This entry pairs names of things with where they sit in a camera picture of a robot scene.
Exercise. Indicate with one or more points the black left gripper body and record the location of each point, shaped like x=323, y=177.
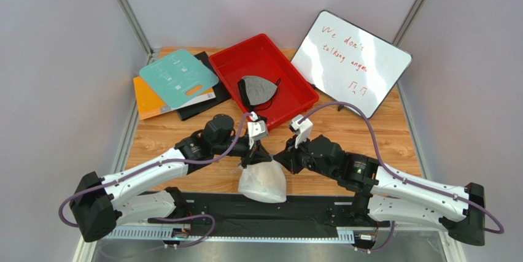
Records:
x=247, y=159

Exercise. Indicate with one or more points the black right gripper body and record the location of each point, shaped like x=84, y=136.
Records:
x=289, y=156

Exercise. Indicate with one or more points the white mesh laundry bag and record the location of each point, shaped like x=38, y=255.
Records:
x=264, y=182

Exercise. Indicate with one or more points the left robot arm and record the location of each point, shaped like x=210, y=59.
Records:
x=102, y=203

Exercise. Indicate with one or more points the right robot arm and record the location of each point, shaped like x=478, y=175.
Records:
x=383, y=193

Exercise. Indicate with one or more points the grey black bra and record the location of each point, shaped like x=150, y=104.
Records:
x=257, y=93

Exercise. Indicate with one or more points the black folder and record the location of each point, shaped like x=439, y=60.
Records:
x=220, y=91

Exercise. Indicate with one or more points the red plastic tray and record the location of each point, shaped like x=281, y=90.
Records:
x=259, y=56

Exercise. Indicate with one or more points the white whiteboard with writing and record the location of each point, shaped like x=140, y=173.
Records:
x=348, y=63

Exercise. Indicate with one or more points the teal cutting board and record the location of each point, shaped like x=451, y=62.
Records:
x=178, y=77

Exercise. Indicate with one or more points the orange folder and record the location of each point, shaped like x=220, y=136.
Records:
x=150, y=105

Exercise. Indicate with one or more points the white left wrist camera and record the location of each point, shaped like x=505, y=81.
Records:
x=256, y=129

